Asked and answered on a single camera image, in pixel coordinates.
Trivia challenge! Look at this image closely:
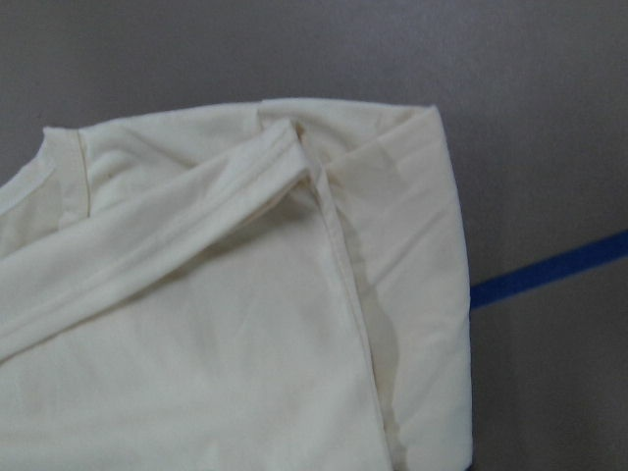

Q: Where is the beige long-sleeve printed shirt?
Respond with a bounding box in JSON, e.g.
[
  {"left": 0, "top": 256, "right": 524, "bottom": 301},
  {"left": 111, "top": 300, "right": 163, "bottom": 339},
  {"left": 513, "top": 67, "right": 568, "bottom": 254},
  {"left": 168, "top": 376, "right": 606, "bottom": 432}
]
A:
[{"left": 1, "top": 99, "right": 472, "bottom": 470}]

